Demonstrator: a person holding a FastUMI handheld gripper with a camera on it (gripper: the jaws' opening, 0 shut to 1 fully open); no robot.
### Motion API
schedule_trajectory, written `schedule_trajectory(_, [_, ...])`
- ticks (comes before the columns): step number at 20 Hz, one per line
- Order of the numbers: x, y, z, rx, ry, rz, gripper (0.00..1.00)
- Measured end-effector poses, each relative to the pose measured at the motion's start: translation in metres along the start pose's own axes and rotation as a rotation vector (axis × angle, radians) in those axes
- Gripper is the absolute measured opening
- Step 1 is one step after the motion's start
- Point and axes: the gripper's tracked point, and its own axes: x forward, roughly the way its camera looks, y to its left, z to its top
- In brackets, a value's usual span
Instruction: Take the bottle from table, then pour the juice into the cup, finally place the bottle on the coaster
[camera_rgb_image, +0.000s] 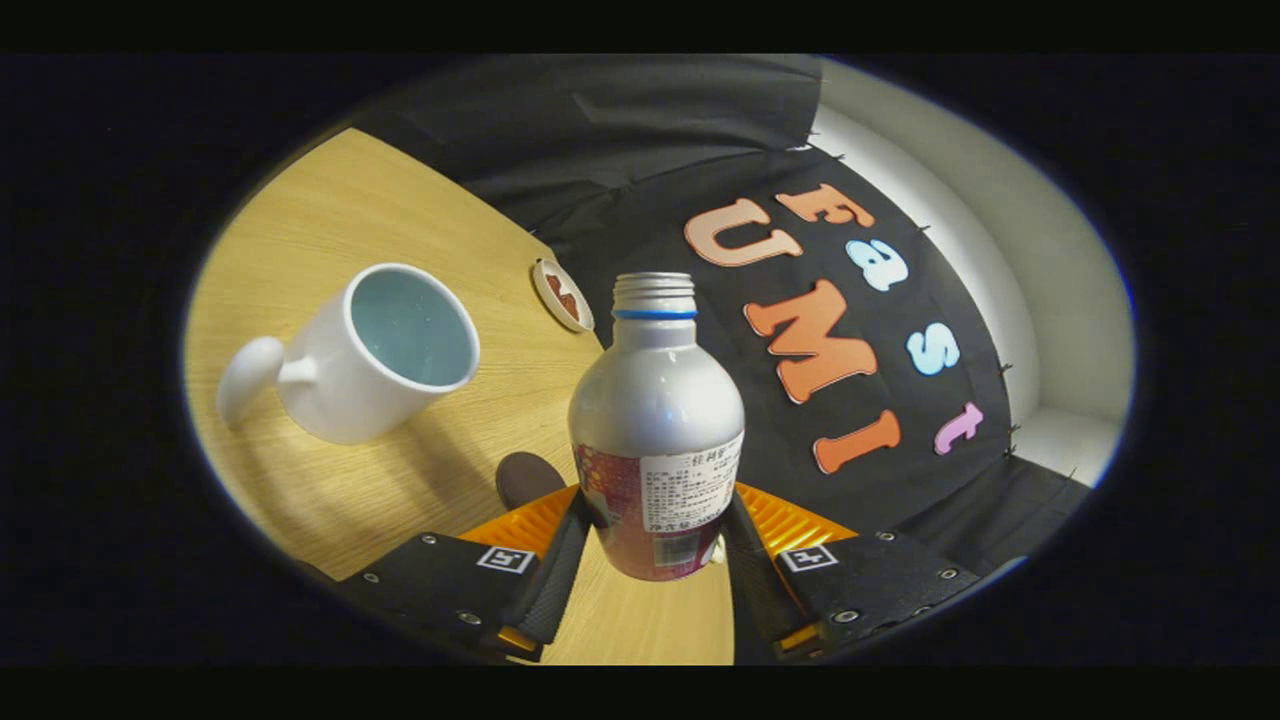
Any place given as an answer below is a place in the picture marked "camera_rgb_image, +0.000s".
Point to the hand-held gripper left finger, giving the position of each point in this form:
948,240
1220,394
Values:
555,580

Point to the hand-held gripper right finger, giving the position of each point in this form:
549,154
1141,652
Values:
755,585

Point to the dark brown round coaster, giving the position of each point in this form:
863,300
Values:
525,478

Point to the silver juice bottle red label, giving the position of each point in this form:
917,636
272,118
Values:
655,400

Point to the white cup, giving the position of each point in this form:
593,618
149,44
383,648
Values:
330,390

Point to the red food pieces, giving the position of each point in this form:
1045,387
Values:
565,298

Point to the round beige plate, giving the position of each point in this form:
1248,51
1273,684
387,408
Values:
545,285

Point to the wooden table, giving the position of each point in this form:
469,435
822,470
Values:
300,220

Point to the black backdrop cloth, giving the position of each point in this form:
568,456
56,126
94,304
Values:
700,120

